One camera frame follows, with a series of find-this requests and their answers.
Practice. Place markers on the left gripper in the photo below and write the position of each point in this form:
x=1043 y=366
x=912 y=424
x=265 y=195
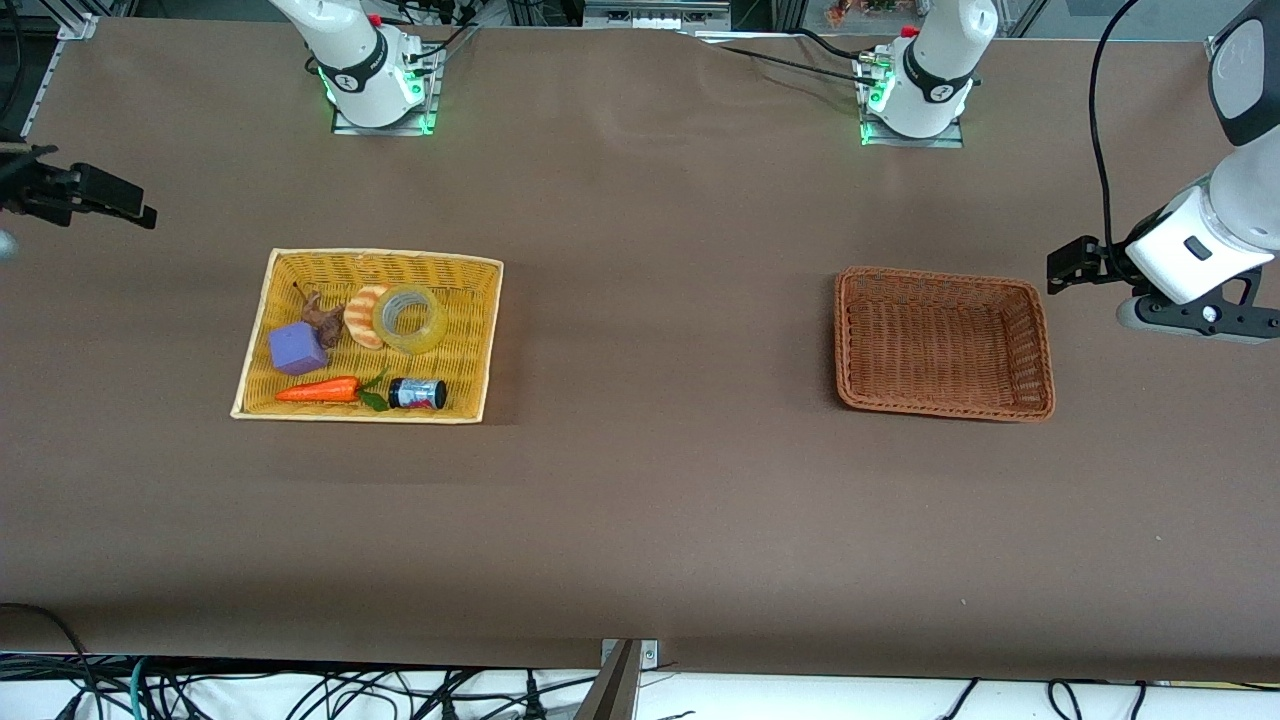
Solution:
x=1108 y=262

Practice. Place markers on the yellow tape roll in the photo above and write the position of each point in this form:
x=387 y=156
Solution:
x=410 y=345

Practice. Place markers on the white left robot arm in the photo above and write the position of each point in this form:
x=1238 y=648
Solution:
x=925 y=115

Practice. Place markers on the brown wicker basket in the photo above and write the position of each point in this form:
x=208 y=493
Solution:
x=940 y=340

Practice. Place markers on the purple foam cube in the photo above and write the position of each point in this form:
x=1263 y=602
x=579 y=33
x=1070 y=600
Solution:
x=297 y=350

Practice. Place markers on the brown lion figurine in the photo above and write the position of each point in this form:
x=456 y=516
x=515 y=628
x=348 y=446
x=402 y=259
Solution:
x=325 y=320

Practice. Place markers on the croissant toy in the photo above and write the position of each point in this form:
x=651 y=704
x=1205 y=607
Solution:
x=358 y=318

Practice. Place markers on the orange plastic carrot toy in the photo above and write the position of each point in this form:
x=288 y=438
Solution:
x=320 y=390

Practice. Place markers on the small jar with black lid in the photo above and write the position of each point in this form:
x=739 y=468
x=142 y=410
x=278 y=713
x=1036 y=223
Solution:
x=415 y=394

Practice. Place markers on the yellow wicker basket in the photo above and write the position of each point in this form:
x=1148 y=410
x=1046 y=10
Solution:
x=470 y=350

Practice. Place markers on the grey metal device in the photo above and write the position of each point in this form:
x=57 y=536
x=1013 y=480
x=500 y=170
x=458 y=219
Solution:
x=650 y=15

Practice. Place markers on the aluminium frame rail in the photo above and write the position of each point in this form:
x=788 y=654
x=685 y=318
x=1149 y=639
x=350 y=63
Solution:
x=80 y=27

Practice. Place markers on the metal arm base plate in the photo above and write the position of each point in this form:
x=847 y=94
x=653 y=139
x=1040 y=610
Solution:
x=945 y=141
x=431 y=100

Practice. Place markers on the small metal bracket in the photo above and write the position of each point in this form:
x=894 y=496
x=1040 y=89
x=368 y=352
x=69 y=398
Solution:
x=650 y=655

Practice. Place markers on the dark metal post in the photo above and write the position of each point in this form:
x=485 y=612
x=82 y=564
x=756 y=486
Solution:
x=610 y=695

